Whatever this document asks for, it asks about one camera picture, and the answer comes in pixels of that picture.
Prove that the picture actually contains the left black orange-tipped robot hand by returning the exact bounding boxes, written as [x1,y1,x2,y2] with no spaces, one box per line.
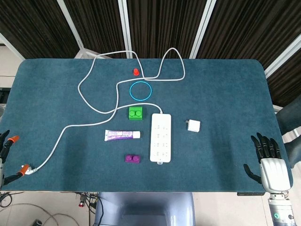
[0,129,31,189]

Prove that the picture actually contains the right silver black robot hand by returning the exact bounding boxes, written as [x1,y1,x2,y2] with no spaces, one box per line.
[243,132,293,194]

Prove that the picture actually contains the white power adapter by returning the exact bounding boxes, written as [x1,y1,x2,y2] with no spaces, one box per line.
[185,119,201,133]

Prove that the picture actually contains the white power strip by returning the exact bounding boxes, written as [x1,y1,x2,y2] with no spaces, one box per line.
[150,113,172,166]

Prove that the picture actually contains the black box on floor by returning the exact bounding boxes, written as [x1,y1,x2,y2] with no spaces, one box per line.
[0,87,11,104]

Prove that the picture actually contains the blue-grey rounded object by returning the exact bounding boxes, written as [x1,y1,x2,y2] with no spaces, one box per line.
[276,96,301,169]

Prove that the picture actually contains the teal table mat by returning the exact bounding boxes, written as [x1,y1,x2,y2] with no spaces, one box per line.
[0,58,293,193]

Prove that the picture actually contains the dark slatted divider panel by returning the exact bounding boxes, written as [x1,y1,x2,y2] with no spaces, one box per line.
[63,0,131,59]
[0,0,83,59]
[127,0,217,59]
[267,44,301,106]
[196,0,301,71]

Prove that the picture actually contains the purple white toothpaste tube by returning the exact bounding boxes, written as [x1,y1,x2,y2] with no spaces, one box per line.
[104,129,141,142]

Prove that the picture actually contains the purple toy brick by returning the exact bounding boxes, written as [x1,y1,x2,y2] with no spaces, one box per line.
[124,154,142,164]

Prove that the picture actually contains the green toy brick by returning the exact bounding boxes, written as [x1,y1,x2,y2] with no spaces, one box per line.
[128,106,144,121]

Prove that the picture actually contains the blue-grey robot torso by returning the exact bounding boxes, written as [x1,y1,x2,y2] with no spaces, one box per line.
[94,192,196,226]

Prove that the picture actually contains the white power strip cable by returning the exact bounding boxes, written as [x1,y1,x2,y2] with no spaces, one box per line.
[24,48,186,176]

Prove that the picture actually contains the black floor cable bundle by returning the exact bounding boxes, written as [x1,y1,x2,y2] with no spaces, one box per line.
[83,192,104,226]

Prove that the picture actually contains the thin blue ring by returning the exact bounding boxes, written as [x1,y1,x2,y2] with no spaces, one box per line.
[129,81,152,101]

